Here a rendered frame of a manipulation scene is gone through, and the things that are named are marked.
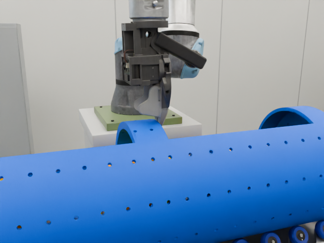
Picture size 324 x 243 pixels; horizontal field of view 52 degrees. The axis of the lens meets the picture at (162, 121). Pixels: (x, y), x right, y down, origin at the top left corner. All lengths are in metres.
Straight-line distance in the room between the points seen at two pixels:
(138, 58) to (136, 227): 0.30
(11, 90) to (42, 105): 1.33
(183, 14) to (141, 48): 0.37
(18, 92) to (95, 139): 1.22
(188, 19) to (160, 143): 0.47
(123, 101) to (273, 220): 0.54
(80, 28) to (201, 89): 1.43
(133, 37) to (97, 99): 2.79
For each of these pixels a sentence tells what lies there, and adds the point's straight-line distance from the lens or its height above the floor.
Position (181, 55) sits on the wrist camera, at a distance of 0.66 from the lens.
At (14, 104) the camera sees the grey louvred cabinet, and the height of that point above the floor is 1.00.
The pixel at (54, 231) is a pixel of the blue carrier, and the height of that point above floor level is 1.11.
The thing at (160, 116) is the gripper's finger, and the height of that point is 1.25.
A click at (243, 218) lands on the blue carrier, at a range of 0.69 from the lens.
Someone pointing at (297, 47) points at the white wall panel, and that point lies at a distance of 4.41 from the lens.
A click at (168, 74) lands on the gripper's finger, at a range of 0.63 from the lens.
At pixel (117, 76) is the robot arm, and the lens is 1.02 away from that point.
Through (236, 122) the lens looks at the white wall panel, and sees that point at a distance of 4.08.
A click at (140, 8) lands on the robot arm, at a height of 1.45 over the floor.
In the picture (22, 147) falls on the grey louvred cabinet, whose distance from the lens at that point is 2.15.
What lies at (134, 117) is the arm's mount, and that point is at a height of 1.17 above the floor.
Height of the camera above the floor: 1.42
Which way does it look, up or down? 16 degrees down
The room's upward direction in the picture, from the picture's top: straight up
